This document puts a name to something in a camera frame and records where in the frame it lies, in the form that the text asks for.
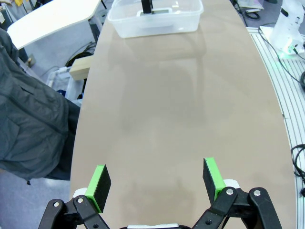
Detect white table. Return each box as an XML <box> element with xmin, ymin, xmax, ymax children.
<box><xmin>6</xmin><ymin>0</ymin><xmax>102</xmax><ymax>50</ymax></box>

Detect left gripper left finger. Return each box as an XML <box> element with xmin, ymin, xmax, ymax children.
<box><xmin>39</xmin><ymin>164</ymin><xmax>112</xmax><ymax>229</ymax></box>

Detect light wooden box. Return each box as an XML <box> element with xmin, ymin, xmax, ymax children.
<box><xmin>69</xmin><ymin>56</ymin><xmax>93</xmax><ymax>81</ymax></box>

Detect person in grey jacket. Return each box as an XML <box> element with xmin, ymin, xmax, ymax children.
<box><xmin>0</xmin><ymin>27</ymin><xmax>81</xmax><ymax>186</ymax></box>

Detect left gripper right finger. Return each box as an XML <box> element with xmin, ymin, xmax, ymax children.
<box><xmin>193</xmin><ymin>157</ymin><xmax>282</xmax><ymax>229</ymax></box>

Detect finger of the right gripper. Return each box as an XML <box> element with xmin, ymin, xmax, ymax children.
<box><xmin>141</xmin><ymin>0</ymin><xmax>153</xmax><ymax>15</ymax></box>

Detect coiled black cable with plug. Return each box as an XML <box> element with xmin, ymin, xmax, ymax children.
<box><xmin>290</xmin><ymin>145</ymin><xmax>305</xmax><ymax>185</ymax></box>

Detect black cable at arm base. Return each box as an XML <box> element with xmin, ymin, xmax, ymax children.
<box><xmin>259</xmin><ymin>30</ymin><xmax>305</xmax><ymax>91</ymax></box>

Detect clear plastic storage bin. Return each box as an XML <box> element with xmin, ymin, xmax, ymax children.
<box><xmin>46</xmin><ymin>68</ymin><xmax>84</xmax><ymax>108</ymax></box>

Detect slotted aluminium base plate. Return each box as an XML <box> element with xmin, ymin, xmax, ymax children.
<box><xmin>246</xmin><ymin>25</ymin><xmax>305</xmax><ymax>229</ymax></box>

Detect clear plastic container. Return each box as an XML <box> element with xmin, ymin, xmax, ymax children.
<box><xmin>107</xmin><ymin>0</ymin><xmax>204</xmax><ymax>39</ymax></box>

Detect black floor cables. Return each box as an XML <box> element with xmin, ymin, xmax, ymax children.
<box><xmin>65</xmin><ymin>42</ymin><xmax>97</xmax><ymax>67</ymax></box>

